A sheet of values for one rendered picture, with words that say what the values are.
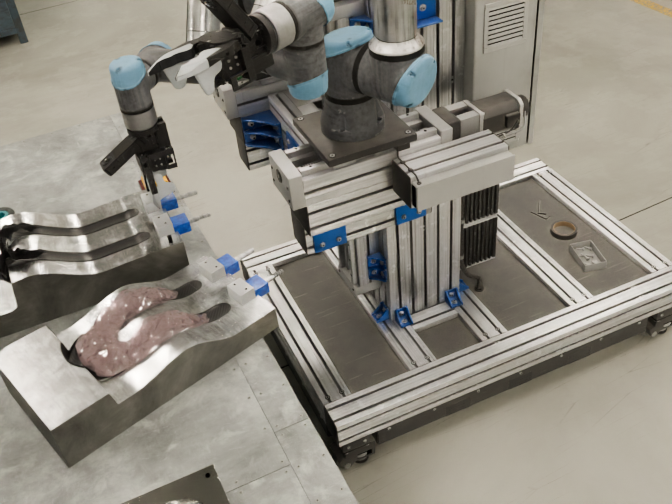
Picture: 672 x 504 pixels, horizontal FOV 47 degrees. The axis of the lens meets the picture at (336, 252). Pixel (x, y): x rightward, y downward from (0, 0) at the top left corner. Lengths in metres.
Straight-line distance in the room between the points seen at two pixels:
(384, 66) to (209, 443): 0.82
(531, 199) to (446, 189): 1.22
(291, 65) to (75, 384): 0.71
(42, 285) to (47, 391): 0.33
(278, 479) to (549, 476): 1.16
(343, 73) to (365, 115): 0.12
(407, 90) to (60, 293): 0.87
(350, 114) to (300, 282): 1.03
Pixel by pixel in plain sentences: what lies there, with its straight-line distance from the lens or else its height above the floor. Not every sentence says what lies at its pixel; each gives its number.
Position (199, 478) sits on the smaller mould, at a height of 0.87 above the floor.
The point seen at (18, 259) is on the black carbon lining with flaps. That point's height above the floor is 0.96.
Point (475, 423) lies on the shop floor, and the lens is 2.51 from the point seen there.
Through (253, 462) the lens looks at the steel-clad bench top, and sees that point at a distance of 1.47.
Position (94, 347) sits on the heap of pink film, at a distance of 1.62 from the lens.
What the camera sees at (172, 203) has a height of 0.89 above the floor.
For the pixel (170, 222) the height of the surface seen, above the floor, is 0.92.
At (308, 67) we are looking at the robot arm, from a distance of 1.43.
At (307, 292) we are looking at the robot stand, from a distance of 2.64.
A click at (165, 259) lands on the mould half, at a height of 0.86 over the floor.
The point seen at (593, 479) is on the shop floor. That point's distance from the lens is 2.44.
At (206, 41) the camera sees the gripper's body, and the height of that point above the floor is 1.46.
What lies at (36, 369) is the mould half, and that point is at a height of 0.91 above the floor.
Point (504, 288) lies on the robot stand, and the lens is 2.63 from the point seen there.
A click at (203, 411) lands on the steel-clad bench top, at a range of 1.56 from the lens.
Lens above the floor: 1.97
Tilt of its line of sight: 39 degrees down
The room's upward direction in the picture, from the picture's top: 6 degrees counter-clockwise
